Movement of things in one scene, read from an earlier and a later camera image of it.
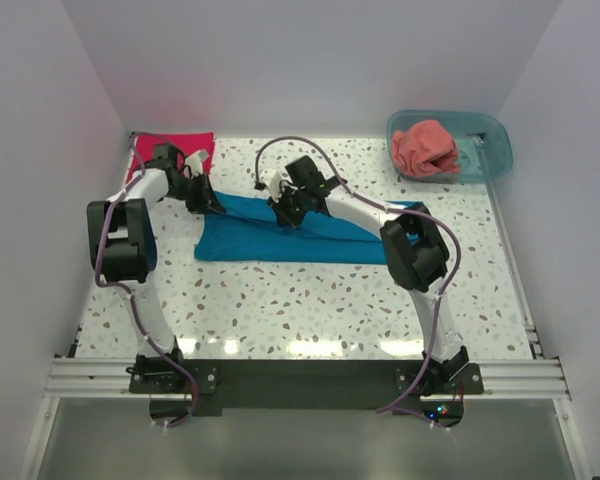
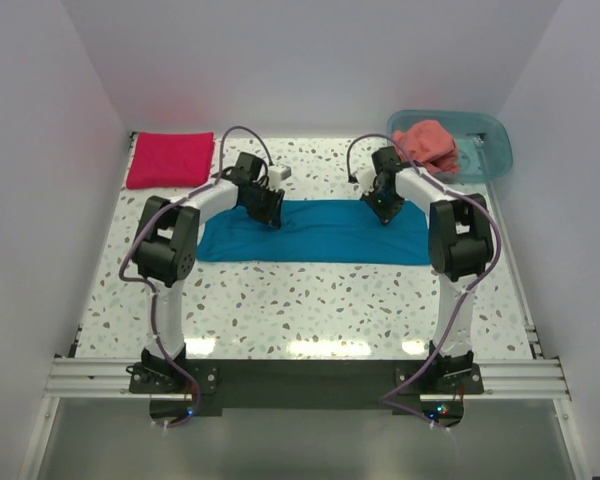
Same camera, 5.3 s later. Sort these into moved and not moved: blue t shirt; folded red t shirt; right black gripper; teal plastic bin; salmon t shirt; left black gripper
Moved: right black gripper; left black gripper
Not moved: salmon t shirt; folded red t shirt; blue t shirt; teal plastic bin
